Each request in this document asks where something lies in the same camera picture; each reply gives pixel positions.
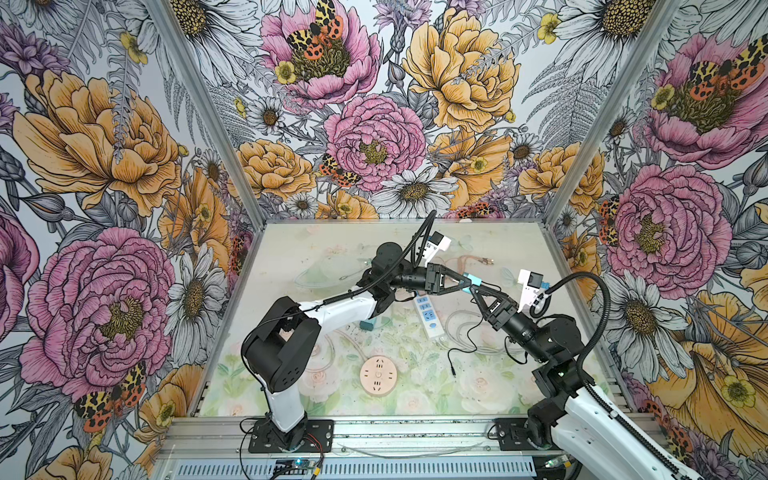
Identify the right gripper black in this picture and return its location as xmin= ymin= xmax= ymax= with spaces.
xmin=468 ymin=285 xmax=551 ymax=364

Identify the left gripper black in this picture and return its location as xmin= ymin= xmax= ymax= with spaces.
xmin=390 ymin=260 xmax=473 ymax=294

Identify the pink usb cable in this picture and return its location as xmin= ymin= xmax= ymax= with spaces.
xmin=449 ymin=254 xmax=496 ymax=283

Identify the teal charger adapter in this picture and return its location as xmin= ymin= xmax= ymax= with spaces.
xmin=462 ymin=273 xmax=482 ymax=294
xmin=359 ymin=319 xmax=376 ymax=331

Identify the white blue power strip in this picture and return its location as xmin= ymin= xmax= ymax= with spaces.
xmin=413 ymin=295 xmax=445 ymax=340

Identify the black cable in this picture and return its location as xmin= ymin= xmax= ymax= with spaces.
xmin=446 ymin=299 xmax=529 ymax=376

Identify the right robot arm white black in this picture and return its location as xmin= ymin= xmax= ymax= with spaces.
xmin=469 ymin=272 xmax=700 ymax=479

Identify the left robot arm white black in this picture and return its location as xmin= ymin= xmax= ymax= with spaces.
xmin=240 ymin=211 xmax=473 ymax=451

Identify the round pink power socket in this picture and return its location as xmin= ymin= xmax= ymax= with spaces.
xmin=359 ymin=356 xmax=398 ymax=397

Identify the green circuit board right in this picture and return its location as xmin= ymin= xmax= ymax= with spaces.
xmin=543 ymin=454 xmax=571 ymax=469

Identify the green circuit board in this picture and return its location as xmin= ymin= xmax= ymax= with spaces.
xmin=543 ymin=454 xmax=571 ymax=469
xmin=273 ymin=458 xmax=319 ymax=476

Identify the green circuit board left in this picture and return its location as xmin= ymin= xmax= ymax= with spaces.
xmin=273 ymin=458 xmax=319 ymax=476

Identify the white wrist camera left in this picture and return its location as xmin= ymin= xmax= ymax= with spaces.
xmin=422 ymin=232 xmax=452 ymax=265

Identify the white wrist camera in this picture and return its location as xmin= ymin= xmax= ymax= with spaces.
xmin=422 ymin=232 xmax=452 ymax=265
xmin=517 ymin=269 xmax=550 ymax=312

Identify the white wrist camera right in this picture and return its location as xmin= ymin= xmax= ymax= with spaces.
xmin=517 ymin=269 xmax=550 ymax=312

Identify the white power strip cord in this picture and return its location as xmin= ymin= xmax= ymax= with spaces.
xmin=440 ymin=302 xmax=511 ymax=355

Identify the pink socket cord with plug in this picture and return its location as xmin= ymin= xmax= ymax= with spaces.
xmin=305 ymin=329 xmax=368 ymax=374

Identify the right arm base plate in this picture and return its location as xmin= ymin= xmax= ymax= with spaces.
xmin=492 ymin=417 xmax=555 ymax=451

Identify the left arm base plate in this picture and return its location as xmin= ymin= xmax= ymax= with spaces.
xmin=248 ymin=417 xmax=335 ymax=454

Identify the aluminium front rail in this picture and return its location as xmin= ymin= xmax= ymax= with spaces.
xmin=155 ymin=415 xmax=667 ymax=460

